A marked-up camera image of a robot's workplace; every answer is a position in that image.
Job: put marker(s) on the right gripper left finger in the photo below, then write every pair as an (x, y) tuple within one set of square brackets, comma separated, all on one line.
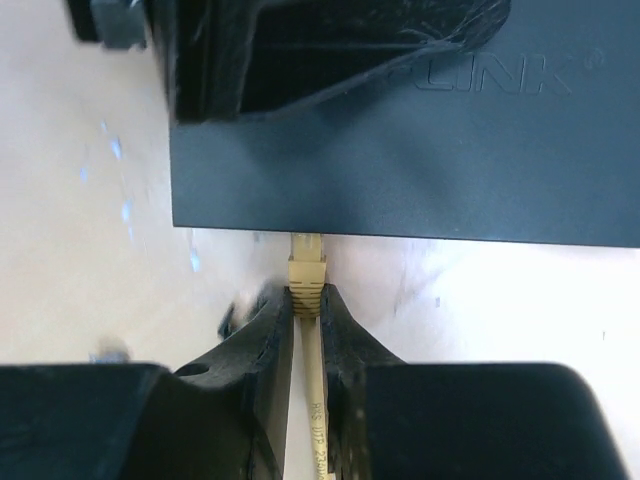
[(221, 416)]

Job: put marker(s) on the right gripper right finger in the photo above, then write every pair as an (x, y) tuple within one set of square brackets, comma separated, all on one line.
[(389, 419)]

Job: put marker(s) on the small black network switch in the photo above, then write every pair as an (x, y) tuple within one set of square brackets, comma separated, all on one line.
[(534, 138)]

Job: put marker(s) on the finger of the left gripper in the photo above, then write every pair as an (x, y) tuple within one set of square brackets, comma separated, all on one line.
[(112, 24), (233, 60)]

